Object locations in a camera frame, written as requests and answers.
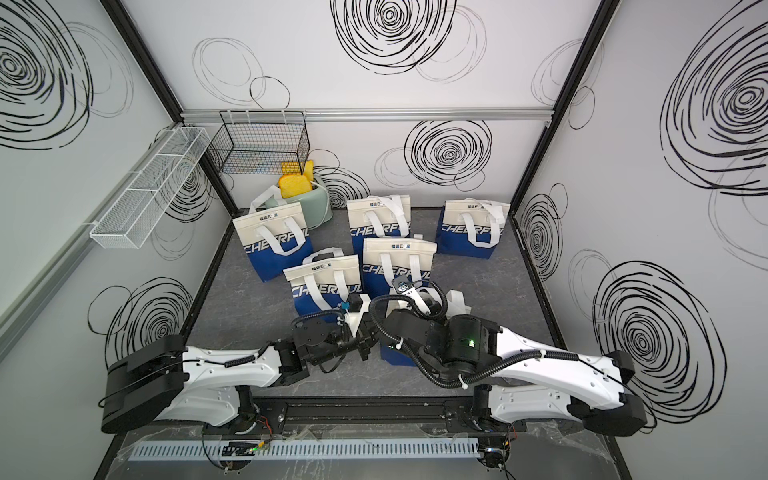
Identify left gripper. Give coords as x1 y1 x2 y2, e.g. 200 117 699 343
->
309 316 387 369

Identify takeout bag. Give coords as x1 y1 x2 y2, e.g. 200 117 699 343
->
283 247 363 316
380 286 472 367
436 198 510 260
361 237 437 298
346 195 412 256
233 203 313 282

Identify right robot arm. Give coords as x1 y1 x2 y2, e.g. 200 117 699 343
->
369 287 648 437

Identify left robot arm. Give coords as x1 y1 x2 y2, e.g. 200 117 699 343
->
100 318 377 434

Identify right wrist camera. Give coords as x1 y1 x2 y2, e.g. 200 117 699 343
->
392 276 431 315

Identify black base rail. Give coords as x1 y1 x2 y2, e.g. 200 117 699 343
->
203 395 529 434

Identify grey cable duct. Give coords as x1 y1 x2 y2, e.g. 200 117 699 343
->
128 438 481 464

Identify black wire basket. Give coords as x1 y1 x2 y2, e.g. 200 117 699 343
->
208 110 310 175

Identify white wire shelf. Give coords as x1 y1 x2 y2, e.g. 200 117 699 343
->
89 126 210 249

